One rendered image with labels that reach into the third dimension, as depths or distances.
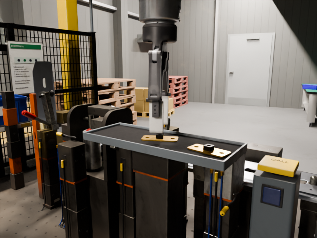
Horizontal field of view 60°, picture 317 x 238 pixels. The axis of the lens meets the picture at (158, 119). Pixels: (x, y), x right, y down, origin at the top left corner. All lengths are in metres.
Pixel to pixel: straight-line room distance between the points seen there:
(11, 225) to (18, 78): 0.86
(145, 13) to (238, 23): 8.55
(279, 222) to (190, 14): 9.15
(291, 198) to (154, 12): 0.42
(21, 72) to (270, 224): 1.58
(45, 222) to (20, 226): 0.09
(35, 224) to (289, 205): 1.00
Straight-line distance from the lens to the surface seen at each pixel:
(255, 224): 0.57
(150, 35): 0.59
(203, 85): 9.30
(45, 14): 5.66
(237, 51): 8.99
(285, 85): 8.94
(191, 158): 0.53
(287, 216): 0.54
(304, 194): 0.83
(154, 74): 0.55
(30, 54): 1.86
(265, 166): 0.52
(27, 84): 1.84
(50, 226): 1.24
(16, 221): 1.33
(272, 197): 0.53
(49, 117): 1.26
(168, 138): 0.64
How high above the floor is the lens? 1.34
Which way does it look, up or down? 12 degrees down
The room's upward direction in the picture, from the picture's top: straight up
